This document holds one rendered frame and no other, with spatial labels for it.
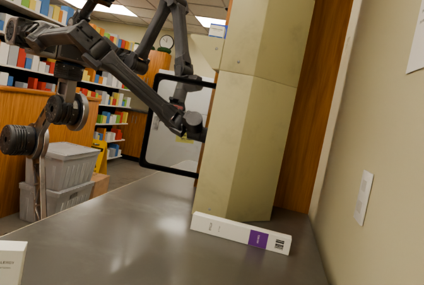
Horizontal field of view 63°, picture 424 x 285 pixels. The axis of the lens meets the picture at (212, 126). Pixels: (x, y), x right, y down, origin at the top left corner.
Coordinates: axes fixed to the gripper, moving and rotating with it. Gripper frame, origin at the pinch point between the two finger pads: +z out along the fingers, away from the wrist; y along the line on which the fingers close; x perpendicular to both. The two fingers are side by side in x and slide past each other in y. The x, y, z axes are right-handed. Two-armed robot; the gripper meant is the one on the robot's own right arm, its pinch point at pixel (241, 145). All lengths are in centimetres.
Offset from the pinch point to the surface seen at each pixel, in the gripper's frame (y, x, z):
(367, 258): -52, 10, 32
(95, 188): 221, 105, -150
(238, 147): -14.7, -0.3, 0.1
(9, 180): 145, 95, -194
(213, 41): -14.7, -30.6, -16.2
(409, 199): -66, -4, 31
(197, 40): -14.5, -29.8, -21.5
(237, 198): -12.1, 16.0, 4.1
